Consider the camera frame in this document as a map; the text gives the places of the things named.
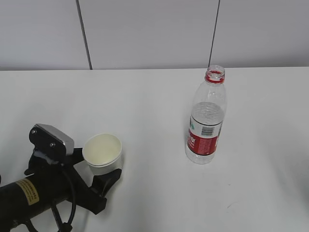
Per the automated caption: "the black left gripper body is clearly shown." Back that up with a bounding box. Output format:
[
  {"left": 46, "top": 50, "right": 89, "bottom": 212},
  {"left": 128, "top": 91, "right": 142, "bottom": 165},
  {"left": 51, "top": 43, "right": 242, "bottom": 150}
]
[{"left": 25, "top": 151, "right": 107, "bottom": 215}]

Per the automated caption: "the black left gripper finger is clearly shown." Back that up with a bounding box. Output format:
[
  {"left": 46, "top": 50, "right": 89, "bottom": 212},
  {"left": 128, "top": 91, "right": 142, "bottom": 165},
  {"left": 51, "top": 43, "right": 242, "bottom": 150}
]
[
  {"left": 91, "top": 169, "right": 122, "bottom": 197},
  {"left": 71, "top": 148, "right": 84, "bottom": 166}
]

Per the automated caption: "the white paper cup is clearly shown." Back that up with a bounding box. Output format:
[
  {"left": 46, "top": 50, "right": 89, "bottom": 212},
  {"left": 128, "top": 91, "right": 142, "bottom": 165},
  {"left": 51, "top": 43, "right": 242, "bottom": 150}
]
[{"left": 82, "top": 133, "right": 123, "bottom": 175}]

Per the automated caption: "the clear plastic water bottle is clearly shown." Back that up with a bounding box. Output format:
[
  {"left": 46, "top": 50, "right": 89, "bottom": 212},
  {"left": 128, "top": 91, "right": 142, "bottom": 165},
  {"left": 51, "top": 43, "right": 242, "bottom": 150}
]
[{"left": 185, "top": 65, "right": 227, "bottom": 164}]

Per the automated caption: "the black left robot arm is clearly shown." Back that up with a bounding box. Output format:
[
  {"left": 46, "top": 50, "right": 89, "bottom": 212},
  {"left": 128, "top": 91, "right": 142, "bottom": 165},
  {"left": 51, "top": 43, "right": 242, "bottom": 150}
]
[{"left": 0, "top": 148, "right": 122, "bottom": 232}]

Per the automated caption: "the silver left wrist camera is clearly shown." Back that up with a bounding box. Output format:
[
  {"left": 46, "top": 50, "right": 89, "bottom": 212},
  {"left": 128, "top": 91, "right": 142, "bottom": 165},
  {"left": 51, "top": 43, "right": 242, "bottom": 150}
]
[{"left": 29, "top": 124, "right": 74, "bottom": 162}]

